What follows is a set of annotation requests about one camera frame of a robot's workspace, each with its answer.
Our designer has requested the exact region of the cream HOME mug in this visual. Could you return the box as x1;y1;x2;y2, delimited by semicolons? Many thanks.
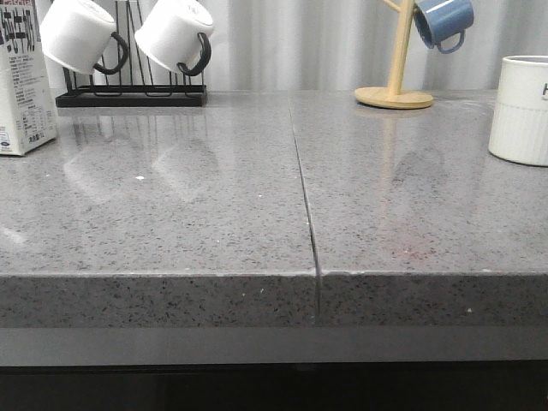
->
488;56;547;167

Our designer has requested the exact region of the white blue milk carton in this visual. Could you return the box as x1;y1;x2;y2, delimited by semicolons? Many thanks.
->
1;1;57;156

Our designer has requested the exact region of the wooden mug tree stand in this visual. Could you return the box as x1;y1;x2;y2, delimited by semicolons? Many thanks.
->
354;0;433;110

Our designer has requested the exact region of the right white hanging mug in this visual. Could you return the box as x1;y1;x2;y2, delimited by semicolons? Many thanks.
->
134;0;214;77

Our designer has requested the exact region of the white hanging mug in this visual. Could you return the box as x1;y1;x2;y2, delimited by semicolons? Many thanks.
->
39;0;128;75
134;0;214;77

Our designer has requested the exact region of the blue hanging mug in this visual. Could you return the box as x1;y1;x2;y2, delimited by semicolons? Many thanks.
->
414;0;474;54

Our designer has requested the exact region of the left white hanging mug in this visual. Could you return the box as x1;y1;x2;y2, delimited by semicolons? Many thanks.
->
39;0;128;75

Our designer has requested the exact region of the black wire mug rack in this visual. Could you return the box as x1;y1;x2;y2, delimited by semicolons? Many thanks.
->
56;1;207;108

